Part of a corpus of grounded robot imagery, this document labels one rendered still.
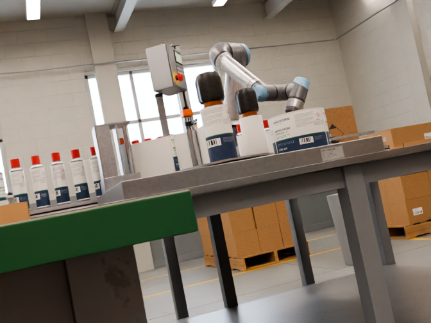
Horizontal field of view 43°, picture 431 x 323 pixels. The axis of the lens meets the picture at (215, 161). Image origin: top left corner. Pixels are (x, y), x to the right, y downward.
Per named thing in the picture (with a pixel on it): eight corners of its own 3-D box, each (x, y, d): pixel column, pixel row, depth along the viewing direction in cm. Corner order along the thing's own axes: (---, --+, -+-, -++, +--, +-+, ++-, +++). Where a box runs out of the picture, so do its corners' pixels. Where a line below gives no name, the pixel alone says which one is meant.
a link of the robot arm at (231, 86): (210, 147, 287) (216, 41, 274) (231, 144, 296) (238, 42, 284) (225, 151, 278) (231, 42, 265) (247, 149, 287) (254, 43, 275)
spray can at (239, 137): (245, 170, 232) (236, 124, 233) (241, 172, 236) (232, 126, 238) (256, 168, 233) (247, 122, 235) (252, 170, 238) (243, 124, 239)
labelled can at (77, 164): (77, 202, 209) (68, 150, 210) (76, 202, 214) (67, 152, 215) (91, 199, 210) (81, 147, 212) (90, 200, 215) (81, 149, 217)
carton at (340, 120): (313, 166, 262) (301, 111, 264) (288, 172, 284) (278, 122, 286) (363, 156, 274) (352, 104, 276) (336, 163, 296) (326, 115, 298)
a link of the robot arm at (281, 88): (262, 85, 252) (279, 82, 243) (279, 84, 259) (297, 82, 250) (263, 102, 252) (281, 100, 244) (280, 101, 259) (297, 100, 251)
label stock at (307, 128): (333, 147, 179) (324, 104, 180) (274, 159, 182) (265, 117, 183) (331, 150, 198) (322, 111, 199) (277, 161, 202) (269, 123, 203)
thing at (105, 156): (106, 194, 199) (93, 126, 201) (102, 196, 212) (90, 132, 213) (143, 187, 204) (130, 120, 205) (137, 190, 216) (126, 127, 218)
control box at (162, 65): (152, 91, 230) (144, 48, 232) (168, 96, 247) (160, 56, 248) (175, 86, 228) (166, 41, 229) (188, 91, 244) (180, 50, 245)
